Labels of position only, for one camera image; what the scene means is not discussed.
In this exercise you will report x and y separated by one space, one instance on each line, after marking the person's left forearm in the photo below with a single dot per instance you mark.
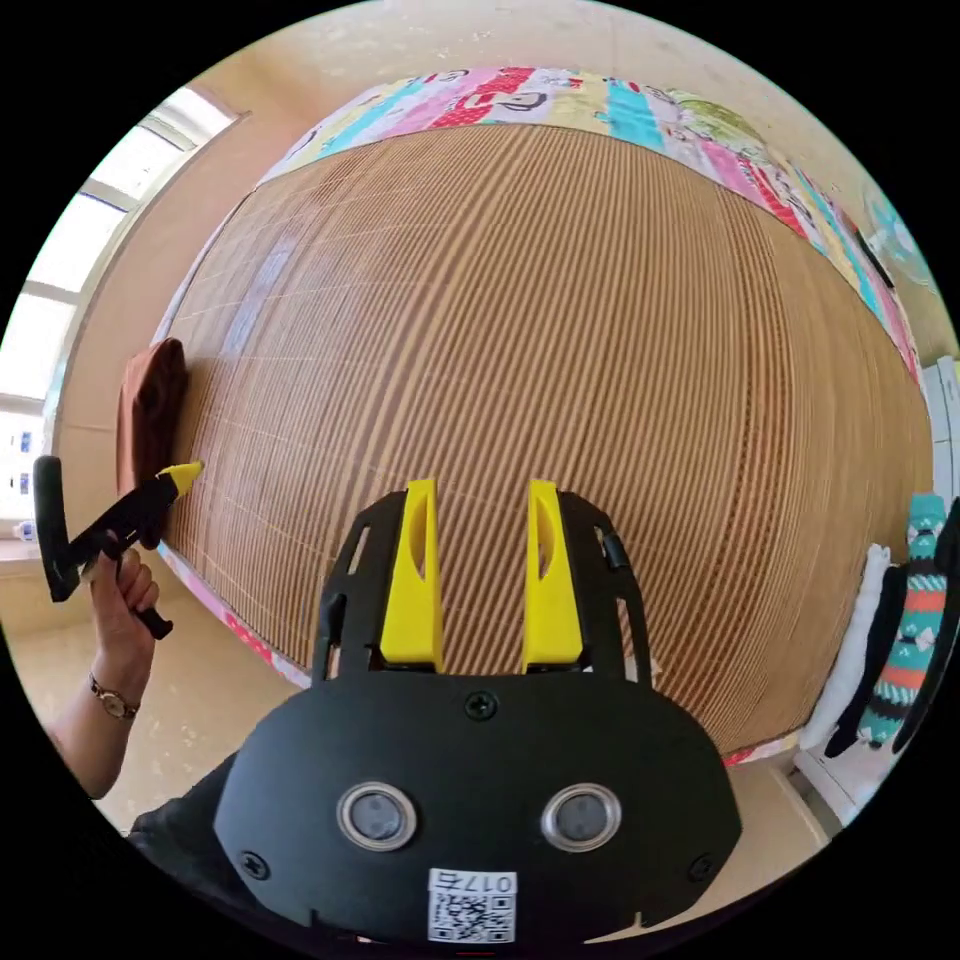
94 731

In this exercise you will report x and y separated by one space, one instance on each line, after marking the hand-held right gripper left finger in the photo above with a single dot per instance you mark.
412 600

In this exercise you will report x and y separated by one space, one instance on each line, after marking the electric fan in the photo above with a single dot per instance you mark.
892 240

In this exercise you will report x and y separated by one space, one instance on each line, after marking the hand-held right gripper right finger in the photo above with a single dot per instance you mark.
550 607

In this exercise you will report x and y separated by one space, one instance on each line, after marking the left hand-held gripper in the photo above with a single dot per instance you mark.
127 525

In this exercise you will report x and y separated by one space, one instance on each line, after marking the window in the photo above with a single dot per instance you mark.
82 300

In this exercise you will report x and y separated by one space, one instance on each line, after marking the pile of clothes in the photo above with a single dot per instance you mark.
896 630

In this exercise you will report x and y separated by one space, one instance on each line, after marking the person's left hand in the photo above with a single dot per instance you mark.
126 607

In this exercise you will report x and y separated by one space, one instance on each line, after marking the brown folded garment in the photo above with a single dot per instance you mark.
150 409

